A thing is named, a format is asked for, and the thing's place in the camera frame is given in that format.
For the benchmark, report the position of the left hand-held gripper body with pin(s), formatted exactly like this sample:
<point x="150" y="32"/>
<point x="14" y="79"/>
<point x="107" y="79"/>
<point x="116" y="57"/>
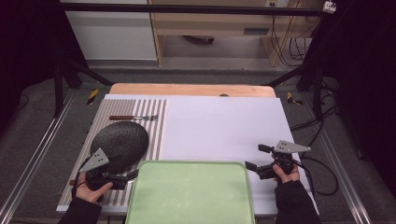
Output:
<point x="95" y="161"/>

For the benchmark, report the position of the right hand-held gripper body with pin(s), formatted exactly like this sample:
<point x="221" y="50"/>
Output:
<point x="288" y="146"/>

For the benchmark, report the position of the black textured round plate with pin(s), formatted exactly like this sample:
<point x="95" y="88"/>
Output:
<point x="124" y="140"/>

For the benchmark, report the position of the pale green tray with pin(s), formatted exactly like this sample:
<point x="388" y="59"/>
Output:
<point x="193" y="193"/>

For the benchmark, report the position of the person's right hand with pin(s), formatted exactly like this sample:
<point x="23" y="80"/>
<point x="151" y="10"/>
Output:
<point x="289" y="178"/>

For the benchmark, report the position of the person's left hand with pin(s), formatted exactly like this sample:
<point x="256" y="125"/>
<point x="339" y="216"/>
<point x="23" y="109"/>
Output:
<point x="88" y="195"/>

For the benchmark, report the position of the white board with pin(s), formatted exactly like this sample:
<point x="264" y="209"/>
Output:
<point x="224" y="124"/>

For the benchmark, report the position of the yellow black floor tape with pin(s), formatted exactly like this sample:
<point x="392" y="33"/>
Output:
<point x="292" y="99"/>
<point x="92" y="96"/>

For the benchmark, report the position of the grey striped placemat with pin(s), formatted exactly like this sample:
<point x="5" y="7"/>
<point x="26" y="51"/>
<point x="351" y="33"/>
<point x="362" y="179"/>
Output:
<point x="155" y="124"/>

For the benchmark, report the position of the wooden board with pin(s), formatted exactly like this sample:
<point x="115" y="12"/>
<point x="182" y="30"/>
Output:
<point x="186" y="89"/>

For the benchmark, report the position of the black curtain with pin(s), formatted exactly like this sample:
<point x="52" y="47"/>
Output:
<point x="25" y="56"/>
<point x="367" y="77"/>

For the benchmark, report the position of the white cabinet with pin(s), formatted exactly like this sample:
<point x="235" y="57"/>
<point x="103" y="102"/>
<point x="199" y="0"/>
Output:
<point x="112" y="34"/>

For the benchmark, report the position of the light wooden desk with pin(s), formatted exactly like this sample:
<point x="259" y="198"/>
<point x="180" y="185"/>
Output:
<point x="211" y="21"/>

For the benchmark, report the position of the white power adapter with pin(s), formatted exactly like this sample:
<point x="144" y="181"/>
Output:
<point x="330" y="6"/>

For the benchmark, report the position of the aluminium floor rail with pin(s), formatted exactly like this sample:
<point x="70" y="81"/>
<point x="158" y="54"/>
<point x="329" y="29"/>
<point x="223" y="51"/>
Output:
<point x="34" y="158"/>
<point x="345" y="183"/>

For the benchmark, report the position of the black metal frame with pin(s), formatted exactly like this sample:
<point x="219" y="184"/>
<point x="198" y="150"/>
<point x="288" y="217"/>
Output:
<point x="186" y="8"/>

